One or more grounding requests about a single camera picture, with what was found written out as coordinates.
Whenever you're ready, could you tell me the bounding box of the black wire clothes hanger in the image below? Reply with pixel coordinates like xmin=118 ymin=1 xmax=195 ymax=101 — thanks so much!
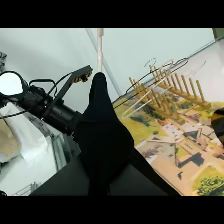
xmin=113 ymin=57 xmax=208 ymax=102

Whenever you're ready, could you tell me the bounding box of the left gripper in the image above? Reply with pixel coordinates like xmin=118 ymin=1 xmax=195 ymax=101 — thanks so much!
xmin=41 ymin=96 xmax=83 ymax=136

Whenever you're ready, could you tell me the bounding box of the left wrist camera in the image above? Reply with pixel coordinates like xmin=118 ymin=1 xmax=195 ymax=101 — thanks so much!
xmin=49 ymin=64 xmax=94 ymax=113

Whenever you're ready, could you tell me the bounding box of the black cable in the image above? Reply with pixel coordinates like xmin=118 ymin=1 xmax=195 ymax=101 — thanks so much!
xmin=28 ymin=71 xmax=74 ymax=98

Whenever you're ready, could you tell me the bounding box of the yellow and black patterned garment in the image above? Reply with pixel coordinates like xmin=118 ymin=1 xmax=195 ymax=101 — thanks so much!
xmin=210 ymin=108 xmax=224 ymax=145

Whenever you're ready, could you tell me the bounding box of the black T-shirt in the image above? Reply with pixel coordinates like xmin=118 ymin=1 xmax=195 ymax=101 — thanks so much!
xmin=71 ymin=71 xmax=183 ymax=197

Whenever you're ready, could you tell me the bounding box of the white clothes hanger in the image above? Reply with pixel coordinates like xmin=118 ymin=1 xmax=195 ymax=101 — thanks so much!
xmin=120 ymin=77 xmax=168 ymax=120

